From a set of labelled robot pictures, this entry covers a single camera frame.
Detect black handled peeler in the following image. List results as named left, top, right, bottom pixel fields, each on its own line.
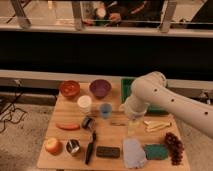
left=85, top=131, right=96, bottom=165

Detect yellow banana slices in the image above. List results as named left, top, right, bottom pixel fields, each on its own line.
left=144, top=121, right=171, bottom=132

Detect small metal can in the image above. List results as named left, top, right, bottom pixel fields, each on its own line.
left=81, top=116, right=95, bottom=131

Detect purple bowl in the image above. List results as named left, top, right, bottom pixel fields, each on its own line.
left=89, top=79, right=111, bottom=98

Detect dark red grapes bunch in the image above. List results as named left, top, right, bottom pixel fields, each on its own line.
left=164, top=132, right=184, bottom=165

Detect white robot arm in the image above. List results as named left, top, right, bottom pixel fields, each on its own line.
left=123, top=71, right=213, bottom=139

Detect red yellow apple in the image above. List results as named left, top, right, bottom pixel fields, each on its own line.
left=45, top=138, right=62, bottom=155

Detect black sponge block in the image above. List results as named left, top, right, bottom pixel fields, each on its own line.
left=96, top=146, right=120, bottom=158

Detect green sponge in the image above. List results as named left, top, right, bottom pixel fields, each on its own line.
left=144, top=144, right=168, bottom=160

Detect blue plastic cup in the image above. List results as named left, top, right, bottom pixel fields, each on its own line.
left=99, top=103, right=112, bottom=119

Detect person in background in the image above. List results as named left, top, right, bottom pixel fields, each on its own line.
left=83, top=0, right=164, bottom=28

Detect black cables on floor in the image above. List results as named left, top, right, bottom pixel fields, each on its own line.
left=0, top=79, right=28, bottom=134

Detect orange red pepper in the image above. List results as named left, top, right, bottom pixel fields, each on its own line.
left=55, top=123, right=80, bottom=131

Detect white plastic cup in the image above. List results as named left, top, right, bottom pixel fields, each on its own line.
left=77, top=95, right=92, bottom=113

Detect metal cup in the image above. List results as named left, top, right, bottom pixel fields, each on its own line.
left=66, top=139, right=80, bottom=156

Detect grey blue cloth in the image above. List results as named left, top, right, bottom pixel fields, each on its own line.
left=123, top=138, right=147, bottom=169

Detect green plastic tray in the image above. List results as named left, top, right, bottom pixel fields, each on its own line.
left=121, top=78, right=168, bottom=115

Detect red bowl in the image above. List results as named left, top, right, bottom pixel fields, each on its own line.
left=59, top=80, right=80, bottom=98

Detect metal utensil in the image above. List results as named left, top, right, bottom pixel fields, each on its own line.
left=110, top=121, right=126, bottom=126

